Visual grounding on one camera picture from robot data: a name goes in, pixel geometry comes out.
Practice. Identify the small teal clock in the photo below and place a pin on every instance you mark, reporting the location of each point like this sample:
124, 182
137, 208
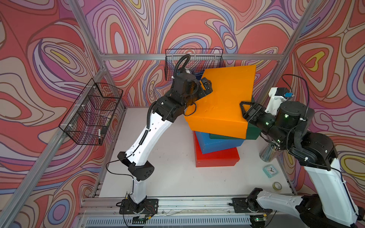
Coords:
270, 171

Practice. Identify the blue shoebox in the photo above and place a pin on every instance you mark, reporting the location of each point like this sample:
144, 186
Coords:
208, 145

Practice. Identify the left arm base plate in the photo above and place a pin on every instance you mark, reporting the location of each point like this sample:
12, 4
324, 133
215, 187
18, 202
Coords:
139, 206

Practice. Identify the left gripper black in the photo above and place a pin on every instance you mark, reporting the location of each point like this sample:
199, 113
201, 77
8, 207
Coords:
208, 89

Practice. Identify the green shoebox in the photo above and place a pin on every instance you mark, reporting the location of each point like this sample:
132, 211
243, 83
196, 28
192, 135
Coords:
252, 132

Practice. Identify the black wire basket left wall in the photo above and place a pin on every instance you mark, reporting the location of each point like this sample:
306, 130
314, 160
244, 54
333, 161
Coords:
94, 108

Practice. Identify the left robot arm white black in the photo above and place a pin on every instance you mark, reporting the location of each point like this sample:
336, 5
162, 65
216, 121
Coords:
186, 90

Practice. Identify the cup of pencils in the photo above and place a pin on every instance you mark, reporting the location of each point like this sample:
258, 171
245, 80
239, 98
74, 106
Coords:
270, 152

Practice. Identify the black wire basket back wall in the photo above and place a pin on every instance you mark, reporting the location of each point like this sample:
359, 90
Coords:
201, 59

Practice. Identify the red shoebox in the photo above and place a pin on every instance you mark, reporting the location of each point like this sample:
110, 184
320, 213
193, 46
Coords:
223, 158

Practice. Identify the blue tool in basket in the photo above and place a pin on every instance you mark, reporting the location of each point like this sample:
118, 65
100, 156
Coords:
199, 75

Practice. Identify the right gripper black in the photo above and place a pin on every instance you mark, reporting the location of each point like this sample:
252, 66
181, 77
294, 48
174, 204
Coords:
254, 110

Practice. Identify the marker pen in basket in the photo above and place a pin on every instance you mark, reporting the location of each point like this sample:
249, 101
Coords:
99, 137

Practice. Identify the orange shoebox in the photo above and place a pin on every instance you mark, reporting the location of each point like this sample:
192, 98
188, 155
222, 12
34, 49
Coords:
219, 113

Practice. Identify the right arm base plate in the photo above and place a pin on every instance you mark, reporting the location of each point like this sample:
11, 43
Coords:
244, 205

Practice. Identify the aluminium front rail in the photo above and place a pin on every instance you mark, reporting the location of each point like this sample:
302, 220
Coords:
179, 212

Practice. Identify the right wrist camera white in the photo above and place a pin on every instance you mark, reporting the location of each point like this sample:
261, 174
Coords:
277, 96

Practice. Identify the black wire basket wall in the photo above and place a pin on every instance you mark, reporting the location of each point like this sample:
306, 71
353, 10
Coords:
94, 108
201, 59

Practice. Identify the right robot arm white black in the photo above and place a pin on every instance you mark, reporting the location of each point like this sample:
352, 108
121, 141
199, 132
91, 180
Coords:
331, 206

